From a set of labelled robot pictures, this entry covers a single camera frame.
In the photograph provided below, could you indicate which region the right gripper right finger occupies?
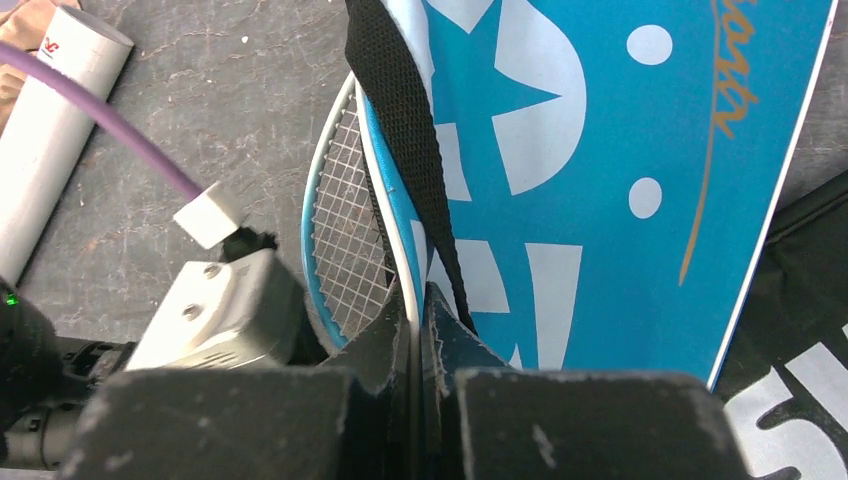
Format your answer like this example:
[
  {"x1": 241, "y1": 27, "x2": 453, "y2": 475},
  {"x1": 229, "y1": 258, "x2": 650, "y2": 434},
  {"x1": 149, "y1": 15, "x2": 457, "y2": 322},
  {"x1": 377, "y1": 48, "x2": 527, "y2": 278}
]
[{"x1": 422, "y1": 283, "x2": 747, "y2": 479}]

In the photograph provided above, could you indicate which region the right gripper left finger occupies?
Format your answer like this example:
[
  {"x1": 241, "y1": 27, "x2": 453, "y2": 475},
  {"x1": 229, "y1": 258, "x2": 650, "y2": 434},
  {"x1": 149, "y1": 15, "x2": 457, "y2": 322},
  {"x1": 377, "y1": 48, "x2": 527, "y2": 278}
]
[{"x1": 57, "y1": 291, "x2": 408, "y2": 479}]

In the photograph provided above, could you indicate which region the blue badminton racket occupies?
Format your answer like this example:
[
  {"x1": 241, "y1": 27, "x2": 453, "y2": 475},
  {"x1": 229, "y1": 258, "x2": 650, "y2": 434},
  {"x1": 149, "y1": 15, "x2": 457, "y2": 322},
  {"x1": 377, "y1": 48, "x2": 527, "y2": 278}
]
[{"x1": 301, "y1": 74, "x2": 395, "y2": 353}]

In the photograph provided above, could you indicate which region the blue Sport racket bag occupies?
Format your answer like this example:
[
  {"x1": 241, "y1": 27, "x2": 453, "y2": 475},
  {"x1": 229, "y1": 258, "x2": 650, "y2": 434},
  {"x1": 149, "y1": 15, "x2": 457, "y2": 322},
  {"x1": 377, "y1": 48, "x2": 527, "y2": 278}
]
[{"x1": 345, "y1": 1, "x2": 838, "y2": 386}]

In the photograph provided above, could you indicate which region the black Crossway racket bag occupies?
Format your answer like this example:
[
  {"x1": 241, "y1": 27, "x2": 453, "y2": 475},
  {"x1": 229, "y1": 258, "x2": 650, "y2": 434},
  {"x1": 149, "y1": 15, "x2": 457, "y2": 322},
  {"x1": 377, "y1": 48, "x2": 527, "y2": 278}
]
[{"x1": 715, "y1": 173, "x2": 847, "y2": 479}]

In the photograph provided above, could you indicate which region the white shuttlecock tube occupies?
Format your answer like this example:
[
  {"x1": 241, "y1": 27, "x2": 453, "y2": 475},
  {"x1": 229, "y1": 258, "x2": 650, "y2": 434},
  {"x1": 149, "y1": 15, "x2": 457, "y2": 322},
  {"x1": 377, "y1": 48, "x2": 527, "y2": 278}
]
[{"x1": 1, "y1": 2, "x2": 134, "y2": 285}]

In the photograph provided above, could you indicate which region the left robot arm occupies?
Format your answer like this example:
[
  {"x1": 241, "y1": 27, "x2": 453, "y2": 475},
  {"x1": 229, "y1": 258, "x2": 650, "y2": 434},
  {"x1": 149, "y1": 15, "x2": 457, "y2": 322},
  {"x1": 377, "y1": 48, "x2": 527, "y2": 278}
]
[{"x1": 1, "y1": 281, "x2": 137, "y2": 471}]

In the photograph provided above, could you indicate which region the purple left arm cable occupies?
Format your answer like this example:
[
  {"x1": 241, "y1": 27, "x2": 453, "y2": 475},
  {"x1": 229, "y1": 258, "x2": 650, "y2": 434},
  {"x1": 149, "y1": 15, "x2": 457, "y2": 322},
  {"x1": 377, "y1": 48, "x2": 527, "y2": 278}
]
[{"x1": 0, "y1": 40, "x2": 243, "y2": 252}]

